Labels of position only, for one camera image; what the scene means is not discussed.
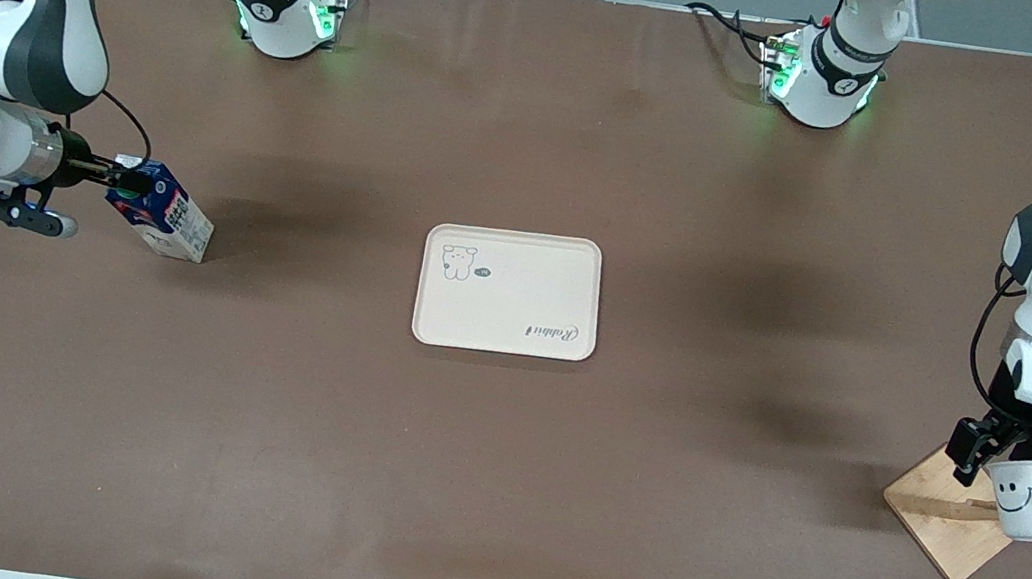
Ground blue white milk carton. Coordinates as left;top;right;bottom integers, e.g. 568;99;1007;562
98;153;223;265

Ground bamboo cup stand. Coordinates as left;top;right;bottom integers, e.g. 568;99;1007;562
872;430;1032;579

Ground cream rabbit print tray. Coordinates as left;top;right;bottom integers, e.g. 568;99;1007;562
409;216;610;369

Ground black base power cable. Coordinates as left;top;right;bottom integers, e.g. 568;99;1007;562
678;0;800;73

